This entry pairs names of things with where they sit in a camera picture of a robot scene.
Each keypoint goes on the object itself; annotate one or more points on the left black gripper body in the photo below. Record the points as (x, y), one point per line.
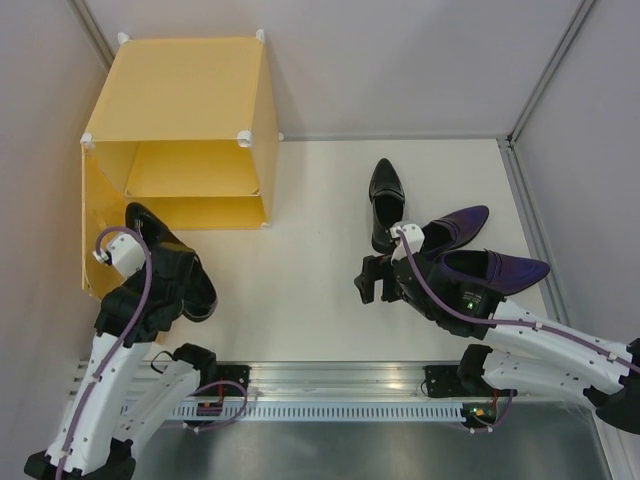
(178, 311)

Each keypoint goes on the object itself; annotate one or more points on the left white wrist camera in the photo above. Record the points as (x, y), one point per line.
(124, 253)

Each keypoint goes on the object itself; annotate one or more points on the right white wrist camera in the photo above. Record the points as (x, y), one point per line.
(408, 238)

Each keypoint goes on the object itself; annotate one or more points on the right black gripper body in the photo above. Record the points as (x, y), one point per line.
(429, 309)

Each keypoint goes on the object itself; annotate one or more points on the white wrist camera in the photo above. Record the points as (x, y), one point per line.
(408, 238)
(124, 253)

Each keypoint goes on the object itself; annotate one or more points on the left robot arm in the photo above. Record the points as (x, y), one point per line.
(96, 440)

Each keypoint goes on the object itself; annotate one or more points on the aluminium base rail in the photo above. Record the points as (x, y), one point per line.
(285, 380)

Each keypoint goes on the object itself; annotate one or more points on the left aluminium frame post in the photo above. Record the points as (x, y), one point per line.
(92, 30)

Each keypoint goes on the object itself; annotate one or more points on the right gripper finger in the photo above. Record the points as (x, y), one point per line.
(366, 284)
(377, 264)

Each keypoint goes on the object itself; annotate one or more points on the purple loafer lower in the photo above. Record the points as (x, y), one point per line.
(503, 273)

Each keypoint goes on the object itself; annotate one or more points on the purple loafer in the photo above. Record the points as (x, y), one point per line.
(503, 273)
(453, 230)

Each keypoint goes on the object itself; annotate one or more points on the purple loafer upper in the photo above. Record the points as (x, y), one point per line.
(453, 230)

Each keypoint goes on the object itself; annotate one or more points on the yellow shoe cabinet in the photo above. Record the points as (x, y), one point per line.
(202, 112)

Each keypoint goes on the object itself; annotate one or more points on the right aluminium frame profile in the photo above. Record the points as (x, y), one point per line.
(572, 159)

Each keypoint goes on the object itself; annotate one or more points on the black leather shoe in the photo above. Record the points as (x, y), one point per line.
(150, 227)

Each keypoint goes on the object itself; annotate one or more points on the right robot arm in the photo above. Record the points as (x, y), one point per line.
(513, 351)

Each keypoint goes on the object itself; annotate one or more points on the black pointed loafer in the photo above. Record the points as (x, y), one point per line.
(387, 198)

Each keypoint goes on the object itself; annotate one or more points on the white slotted cable duct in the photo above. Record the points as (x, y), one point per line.
(449, 412)

